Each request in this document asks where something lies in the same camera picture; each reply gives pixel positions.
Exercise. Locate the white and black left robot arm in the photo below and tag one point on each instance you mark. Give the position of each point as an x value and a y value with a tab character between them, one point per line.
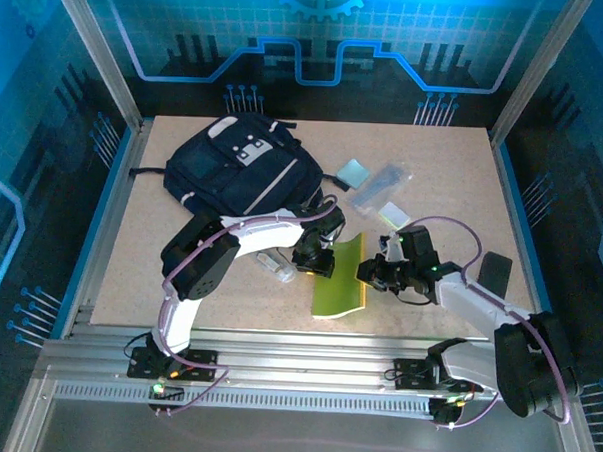
266	234

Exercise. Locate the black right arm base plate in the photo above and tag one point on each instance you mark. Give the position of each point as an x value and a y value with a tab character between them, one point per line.
410	368

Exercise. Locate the clear packet with glue stick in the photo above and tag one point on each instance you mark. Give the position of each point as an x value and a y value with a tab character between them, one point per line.
277	267

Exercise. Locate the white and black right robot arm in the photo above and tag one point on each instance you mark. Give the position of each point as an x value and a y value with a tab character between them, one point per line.
468	298

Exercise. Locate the clear bag with black clips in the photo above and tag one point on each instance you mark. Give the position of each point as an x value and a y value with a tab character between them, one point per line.
380	187

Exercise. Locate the white sticky pad green edge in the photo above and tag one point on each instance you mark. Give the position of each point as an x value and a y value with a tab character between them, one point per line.
394	215

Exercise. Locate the aluminium frame post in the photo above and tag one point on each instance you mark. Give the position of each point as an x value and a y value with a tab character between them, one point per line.
100	52
537	71

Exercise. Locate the aluminium side rail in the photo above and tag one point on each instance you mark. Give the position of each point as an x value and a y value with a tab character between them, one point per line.
114	213
520	230

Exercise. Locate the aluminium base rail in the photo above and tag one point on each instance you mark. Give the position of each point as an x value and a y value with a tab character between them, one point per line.
301	358

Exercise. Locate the green notebook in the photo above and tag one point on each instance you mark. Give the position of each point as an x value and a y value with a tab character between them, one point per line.
340	278

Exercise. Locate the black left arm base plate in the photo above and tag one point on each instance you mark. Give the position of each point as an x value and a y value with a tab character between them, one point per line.
205	357

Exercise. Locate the grey metal tray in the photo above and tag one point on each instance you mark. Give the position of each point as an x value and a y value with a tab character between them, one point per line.
297	436

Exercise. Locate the black pencil case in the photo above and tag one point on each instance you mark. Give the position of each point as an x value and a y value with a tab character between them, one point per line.
497	269

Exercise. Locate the navy blue backpack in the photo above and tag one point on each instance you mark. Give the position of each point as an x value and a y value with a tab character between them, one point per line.
244	168

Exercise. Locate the black connector board with LED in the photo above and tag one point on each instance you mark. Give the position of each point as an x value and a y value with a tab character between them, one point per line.
443	412
171	394

